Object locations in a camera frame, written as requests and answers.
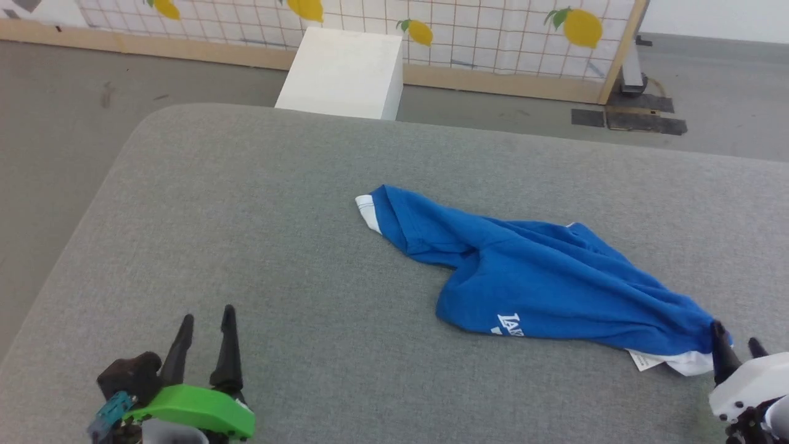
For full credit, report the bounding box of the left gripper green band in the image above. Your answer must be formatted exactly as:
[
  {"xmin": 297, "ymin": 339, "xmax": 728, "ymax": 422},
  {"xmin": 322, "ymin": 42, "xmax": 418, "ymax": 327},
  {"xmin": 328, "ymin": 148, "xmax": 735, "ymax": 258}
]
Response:
[{"xmin": 92, "ymin": 305, "xmax": 256, "ymax": 444}]

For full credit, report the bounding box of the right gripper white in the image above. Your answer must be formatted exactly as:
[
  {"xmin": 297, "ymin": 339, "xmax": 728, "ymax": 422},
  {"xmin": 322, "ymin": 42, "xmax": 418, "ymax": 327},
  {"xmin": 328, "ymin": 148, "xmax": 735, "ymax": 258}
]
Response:
[{"xmin": 709, "ymin": 321, "xmax": 789, "ymax": 444}]

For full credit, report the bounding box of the blue garment with white trim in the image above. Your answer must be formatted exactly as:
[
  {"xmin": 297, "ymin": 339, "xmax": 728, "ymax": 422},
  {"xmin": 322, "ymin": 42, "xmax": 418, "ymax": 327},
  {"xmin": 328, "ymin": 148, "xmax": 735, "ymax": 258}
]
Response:
[{"xmin": 356, "ymin": 184, "xmax": 733, "ymax": 377}]

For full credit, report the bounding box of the large black floor mat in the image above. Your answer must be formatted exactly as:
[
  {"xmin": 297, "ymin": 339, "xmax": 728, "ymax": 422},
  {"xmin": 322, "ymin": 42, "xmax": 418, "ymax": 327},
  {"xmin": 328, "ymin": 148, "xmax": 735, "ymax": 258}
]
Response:
[{"xmin": 606, "ymin": 92, "xmax": 688, "ymax": 136}]

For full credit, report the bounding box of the grey metal panel stand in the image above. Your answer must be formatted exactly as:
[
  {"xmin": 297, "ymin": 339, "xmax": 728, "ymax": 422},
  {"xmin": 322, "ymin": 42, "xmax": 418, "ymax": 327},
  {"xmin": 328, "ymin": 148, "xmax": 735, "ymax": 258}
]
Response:
[{"xmin": 620, "ymin": 36, "xmax": 649, "ymax": 97}]

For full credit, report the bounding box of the white box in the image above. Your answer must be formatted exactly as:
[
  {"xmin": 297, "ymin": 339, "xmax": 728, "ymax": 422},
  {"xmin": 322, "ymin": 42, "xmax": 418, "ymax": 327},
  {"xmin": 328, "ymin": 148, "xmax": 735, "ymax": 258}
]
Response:
[{"xmin": 275, "ymin": 27, "xmax": 404, "ymax": 121}]

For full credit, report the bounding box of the lemon print partition panel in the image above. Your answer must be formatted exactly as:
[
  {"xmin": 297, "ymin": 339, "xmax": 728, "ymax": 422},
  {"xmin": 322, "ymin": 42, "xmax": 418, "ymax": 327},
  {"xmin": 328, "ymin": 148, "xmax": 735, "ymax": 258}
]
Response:
[{"xmin": 74, "ymin": 0, "xmax": 649, "ymax": 104}]

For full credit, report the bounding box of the teal cable connector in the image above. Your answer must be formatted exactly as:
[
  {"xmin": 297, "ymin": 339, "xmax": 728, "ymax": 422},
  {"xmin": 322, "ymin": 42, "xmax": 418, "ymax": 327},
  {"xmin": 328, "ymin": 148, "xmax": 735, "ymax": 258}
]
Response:
[{"xmin": 86, "ymin": 392, "xmax": 137, "ymax": 440}]

